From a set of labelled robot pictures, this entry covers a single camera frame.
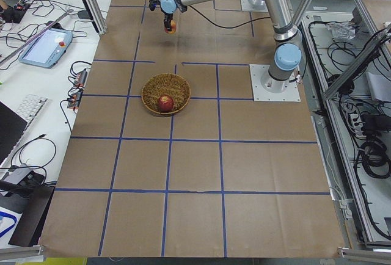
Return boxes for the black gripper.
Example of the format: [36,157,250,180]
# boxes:
[164,13,173,32]

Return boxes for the yellow-red apple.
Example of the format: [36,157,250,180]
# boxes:
[166,20,177,34]

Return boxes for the woven wicker basket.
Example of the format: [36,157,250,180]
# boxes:
[141,73,191,116]

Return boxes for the dark red basket apple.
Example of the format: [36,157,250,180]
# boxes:
[157,95,174,113]

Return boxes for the usb hub box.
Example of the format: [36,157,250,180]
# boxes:
[73,70,88,87]

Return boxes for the blue teach pendant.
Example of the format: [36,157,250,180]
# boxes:
[18,28,73,68]

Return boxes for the white keyboard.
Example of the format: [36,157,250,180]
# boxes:
[16,94,48,126]

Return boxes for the black laptop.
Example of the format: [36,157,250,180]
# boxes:
[0,103,27,164]

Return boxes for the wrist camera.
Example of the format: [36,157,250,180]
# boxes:
[148,0,160,12]

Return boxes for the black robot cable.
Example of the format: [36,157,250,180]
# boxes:
[186,4,272,29]

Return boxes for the aluminium frame post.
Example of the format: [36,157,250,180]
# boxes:
[82,0,108,35]

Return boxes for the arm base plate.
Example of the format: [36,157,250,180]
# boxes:
[241,0,268,13]
[249,64,301,103]

